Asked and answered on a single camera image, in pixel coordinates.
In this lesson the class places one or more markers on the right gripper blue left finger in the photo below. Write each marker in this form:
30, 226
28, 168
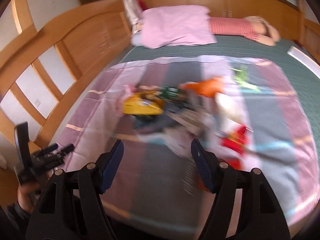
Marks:
70, 207

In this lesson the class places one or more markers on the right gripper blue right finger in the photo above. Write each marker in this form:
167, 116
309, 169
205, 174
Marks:
261, 216

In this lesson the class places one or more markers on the red snack wrapper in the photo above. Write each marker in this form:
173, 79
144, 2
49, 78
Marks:
236, 141

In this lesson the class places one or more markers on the yellow snack bag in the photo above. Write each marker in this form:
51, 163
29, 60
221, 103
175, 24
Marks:
144, 103

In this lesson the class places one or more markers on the person's left hand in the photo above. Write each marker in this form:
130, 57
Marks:
23, 195

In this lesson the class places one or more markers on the pink grey striped blanket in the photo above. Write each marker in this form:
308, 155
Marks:
156, 188

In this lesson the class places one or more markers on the orange wrapper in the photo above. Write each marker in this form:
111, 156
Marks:
207, 88

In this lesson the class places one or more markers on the green candy wrapper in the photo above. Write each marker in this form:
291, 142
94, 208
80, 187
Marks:
240, 77

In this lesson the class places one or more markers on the green bed mat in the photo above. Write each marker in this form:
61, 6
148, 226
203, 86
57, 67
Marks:
304, 81

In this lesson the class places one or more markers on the dark green snack packet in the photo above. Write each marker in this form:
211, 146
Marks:
171, 93

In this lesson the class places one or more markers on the white framed board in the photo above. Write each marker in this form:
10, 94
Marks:
304, 59

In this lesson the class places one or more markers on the striped plush doll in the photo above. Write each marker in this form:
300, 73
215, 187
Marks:
254, 28

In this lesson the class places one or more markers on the pink pillow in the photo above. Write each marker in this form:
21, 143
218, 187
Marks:
181, 25

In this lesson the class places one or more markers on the wooden bunk bed frame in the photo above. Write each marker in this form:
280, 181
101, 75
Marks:
86, 38

